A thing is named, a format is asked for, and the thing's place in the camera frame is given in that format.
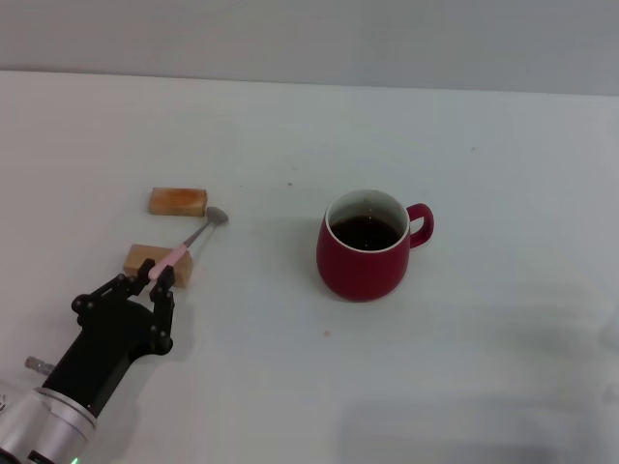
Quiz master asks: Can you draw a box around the notched wooden block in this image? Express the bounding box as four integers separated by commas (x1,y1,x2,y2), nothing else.
122,244,193,290

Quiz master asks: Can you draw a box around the red coffee cup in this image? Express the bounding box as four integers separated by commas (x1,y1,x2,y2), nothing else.
316,188,435,304

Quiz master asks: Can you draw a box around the pink handled metal spoon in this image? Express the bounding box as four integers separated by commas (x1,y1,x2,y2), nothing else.
147,206,229,280

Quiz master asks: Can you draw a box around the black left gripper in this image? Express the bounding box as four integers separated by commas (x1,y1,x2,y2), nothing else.
42,258,177,418

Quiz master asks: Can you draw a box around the stained wooden block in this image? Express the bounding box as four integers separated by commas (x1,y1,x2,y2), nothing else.
146,188,209,218

